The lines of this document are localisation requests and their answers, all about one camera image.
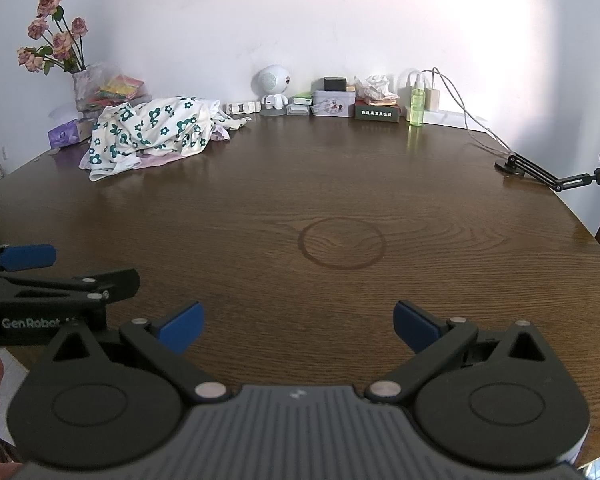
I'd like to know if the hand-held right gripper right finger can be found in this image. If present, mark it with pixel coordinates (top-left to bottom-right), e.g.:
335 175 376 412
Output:
365 301 548 403

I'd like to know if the purple floral garment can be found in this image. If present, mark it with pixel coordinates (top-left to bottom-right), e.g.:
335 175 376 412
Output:
79 110 254 171

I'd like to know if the plain pink garment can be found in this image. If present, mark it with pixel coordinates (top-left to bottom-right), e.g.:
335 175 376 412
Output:
137 153 188 167

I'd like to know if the printed tin box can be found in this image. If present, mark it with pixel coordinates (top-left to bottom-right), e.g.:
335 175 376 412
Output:
312 90 357 119

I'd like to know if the pale flower vase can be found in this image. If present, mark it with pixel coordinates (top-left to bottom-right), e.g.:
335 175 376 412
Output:
71 67 99 112

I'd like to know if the white segmented plastic holder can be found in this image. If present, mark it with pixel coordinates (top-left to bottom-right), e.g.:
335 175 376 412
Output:
223 101 262 116

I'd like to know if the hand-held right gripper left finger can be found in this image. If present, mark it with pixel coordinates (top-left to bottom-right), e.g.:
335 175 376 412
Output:
50 301 231 403

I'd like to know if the white cable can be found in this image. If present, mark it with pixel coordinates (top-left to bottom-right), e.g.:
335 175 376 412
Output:
431 66 514 156

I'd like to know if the white power strip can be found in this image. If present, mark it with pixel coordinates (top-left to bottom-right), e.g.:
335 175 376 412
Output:
400 107 487 134

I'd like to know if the green spray bottle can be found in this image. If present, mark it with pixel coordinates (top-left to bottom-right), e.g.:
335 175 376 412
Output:
407 74 426 127

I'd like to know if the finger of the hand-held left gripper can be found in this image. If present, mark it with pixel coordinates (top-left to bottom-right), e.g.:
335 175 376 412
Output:
0 243 58 274
0 268 141 311

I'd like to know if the bag of colourful snack packets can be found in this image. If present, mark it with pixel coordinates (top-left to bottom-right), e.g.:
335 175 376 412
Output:
77 62 149 111

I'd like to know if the white green-flowered garment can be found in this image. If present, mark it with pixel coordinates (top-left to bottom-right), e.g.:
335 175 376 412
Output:
87 96 227 182

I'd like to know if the white round robot toy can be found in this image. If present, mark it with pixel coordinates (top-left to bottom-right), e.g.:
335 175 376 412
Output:
251 64 292 117

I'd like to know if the purple tissue box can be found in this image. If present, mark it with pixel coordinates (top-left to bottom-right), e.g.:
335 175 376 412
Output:
47 119 97 150

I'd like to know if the dark green box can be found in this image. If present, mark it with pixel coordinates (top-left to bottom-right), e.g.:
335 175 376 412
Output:
354 104 401 124

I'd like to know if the pink artificial flower bouquet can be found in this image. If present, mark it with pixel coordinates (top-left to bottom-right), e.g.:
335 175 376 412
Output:
17 0 89 75

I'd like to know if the crumpled white plastic bag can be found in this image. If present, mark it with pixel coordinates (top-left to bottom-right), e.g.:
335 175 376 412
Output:
354 74 400 102

